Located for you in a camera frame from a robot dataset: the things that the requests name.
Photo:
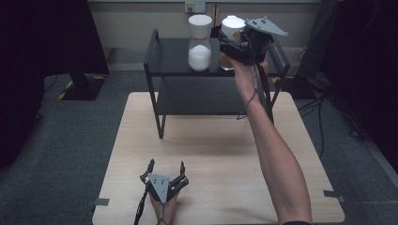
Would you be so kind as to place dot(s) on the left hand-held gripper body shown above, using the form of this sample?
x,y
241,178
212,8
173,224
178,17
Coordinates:
x,y
159,186

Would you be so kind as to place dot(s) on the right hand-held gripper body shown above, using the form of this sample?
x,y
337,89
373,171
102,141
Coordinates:
x,y
258,43

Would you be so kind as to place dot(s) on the brown spice jar spout lid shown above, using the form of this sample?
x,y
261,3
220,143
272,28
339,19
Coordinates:
x,y
233,28

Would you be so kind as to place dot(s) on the white powder jar lid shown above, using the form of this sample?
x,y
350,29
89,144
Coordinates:
x,y
199,47

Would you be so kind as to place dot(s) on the black two-tier shelf rack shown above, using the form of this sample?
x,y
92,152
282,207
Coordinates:
x,y
175,56

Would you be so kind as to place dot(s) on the person's left hand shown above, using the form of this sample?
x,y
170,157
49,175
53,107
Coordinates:
x,y
170,209

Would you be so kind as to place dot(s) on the person's right hand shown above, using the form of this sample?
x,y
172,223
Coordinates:
x,y
247,76

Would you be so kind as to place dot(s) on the black chair back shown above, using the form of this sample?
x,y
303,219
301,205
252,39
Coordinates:
x,y
216,31

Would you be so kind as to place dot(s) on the black stand base striped tape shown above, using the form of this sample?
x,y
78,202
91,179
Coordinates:
x,y
297,87
83,89

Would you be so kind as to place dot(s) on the gray tape strip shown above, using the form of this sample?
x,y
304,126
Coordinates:
x,y
100,202
333,194

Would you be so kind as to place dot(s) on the gray upright panel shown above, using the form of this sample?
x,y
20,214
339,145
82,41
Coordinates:
x,y
319,40

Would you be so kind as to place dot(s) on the dark curtain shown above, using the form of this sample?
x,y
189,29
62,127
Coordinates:
x,y
366,62
37,56

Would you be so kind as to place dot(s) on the person's dark sleeve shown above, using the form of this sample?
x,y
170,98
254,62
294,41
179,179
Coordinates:
x,y
297,223

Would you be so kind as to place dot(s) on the white wall socket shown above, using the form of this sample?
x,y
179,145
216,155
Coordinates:
x,y
195,6

